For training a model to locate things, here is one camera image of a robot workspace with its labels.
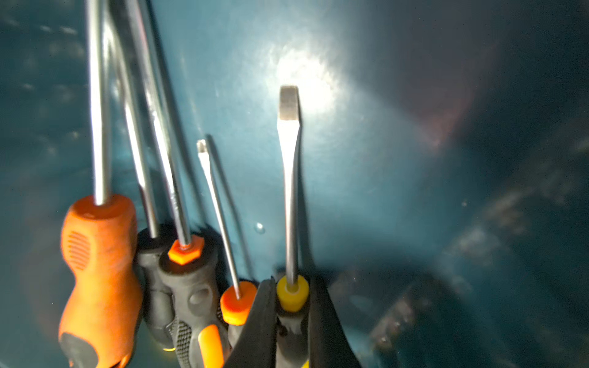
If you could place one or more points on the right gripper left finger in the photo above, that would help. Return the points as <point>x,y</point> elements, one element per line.
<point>256,346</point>

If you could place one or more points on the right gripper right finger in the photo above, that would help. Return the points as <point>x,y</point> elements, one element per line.
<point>327,343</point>

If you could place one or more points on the small orange collar screwdriver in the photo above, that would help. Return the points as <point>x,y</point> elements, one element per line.
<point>237,300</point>

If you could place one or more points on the yellow collar screwdriver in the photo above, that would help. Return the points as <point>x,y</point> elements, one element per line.
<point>292,289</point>

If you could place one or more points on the black orange hex screwdriver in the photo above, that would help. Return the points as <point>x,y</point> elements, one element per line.
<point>188,267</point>

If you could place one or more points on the black grey screwdriver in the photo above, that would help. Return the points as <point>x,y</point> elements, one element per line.
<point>156,238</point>

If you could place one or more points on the teal plastic storage box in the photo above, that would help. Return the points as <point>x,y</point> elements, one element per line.
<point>443,185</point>

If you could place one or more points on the orange handled screwdriver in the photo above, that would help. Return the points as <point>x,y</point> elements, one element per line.
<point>98,323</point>

